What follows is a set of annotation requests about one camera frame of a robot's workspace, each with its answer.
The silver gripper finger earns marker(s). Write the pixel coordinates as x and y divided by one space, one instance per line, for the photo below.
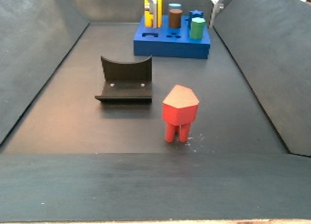
151 13
215 9

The red three prong block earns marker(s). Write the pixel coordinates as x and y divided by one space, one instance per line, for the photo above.
179 112

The blue peg board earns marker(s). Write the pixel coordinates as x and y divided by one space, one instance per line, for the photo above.
170 42

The blue star peg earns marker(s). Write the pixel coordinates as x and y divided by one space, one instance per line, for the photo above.
195 14

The green hexagonal peg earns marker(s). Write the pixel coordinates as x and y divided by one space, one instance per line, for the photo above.
197 27

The light blue cylinder peg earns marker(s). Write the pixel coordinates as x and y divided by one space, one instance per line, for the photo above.
175 6

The yellow rectangular block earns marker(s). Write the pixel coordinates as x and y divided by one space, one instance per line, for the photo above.
159 11

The brown cylinder peg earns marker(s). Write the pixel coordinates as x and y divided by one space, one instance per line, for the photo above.
175 18

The black curved stand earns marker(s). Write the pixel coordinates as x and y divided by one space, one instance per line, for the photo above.
127 81

